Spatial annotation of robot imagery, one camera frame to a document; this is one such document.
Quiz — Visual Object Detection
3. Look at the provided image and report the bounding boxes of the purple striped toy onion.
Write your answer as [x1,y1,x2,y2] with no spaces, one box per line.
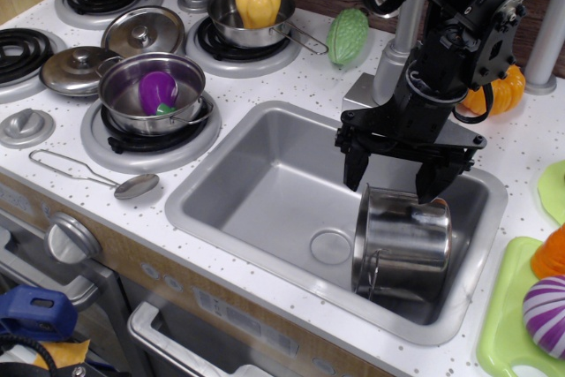
[522,275,564,360]

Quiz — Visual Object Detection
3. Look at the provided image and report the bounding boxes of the grey sink basin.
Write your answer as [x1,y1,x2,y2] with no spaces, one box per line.
[165,102,508,345]

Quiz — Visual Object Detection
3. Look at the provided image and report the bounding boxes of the grey post right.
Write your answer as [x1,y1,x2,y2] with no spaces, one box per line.
[524,0,564,95]

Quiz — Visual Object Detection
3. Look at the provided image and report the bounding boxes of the grey dishwasher drawer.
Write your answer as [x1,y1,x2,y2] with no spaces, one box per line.
[127,300,314,376]

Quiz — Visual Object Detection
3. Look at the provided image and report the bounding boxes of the green plastic tray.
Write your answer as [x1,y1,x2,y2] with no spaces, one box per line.
[476,237,564,376]

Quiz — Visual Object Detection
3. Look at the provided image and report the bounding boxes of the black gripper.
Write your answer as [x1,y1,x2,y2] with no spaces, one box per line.
[335,84,486,204]

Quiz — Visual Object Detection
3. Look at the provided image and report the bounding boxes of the steel wire-handled spoon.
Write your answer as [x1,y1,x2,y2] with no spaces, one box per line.
[28,148,160,200]

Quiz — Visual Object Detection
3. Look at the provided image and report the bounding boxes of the steel lid front left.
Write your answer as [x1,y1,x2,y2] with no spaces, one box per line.
[39,46,120,96]

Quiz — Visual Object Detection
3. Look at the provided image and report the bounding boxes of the steel lid with knob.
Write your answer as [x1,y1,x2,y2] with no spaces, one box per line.
[101,6,185,57]

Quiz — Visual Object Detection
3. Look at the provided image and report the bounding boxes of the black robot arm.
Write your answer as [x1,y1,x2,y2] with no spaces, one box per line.
[335,0,525,203]

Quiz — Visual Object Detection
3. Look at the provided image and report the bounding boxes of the small steel saucepan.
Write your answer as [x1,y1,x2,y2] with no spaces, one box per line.
[207,0,328,55]

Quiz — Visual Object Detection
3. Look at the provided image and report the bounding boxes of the silver oven dial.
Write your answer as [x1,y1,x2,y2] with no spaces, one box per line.
[44,212,102,265]

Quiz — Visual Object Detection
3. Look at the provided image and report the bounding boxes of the light green plate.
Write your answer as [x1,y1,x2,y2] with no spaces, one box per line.
[538,161,565,225]

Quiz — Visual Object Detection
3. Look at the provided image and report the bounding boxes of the back right black burner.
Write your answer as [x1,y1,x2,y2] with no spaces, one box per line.
[185,18,300,79]

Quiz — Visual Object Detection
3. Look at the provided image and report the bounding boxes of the yellow toy bell pepper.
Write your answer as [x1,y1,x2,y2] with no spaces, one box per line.
[235,0,282,29]

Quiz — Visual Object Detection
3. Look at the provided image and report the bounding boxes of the front black burner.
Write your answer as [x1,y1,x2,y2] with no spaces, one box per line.
[80,101,222,174]

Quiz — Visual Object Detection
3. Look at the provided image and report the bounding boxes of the steel pot with eggplant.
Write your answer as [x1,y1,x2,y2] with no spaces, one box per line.
[97,52,214,137]

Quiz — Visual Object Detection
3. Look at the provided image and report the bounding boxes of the orange toy vegetable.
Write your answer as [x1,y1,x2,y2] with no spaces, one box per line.
[531,225,564,279]

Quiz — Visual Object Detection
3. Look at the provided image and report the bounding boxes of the silver toy faucet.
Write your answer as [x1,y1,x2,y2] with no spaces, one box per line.
[342,0,425,110]

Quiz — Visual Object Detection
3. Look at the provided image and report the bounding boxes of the far left black burner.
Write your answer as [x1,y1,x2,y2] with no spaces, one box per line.
[1,28,67,104]

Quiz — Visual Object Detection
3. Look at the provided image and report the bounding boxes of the grey stove knob front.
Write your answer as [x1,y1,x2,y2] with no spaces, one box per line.
[1,109,56,148]

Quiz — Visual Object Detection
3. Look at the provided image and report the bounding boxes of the grey oven door handle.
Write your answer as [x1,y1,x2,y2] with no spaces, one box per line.
[1,223,101,311]

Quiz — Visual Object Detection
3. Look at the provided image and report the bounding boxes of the purple toy eggplant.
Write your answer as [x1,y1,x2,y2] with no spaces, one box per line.
[138,72,177,116]

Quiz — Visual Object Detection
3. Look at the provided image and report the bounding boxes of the orange toy pumpkin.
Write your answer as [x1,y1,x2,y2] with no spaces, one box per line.
[463,64,526,116]

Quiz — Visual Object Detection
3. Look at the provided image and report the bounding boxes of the green toy gourd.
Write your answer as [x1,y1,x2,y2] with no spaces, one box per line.
[326,9,369,65]

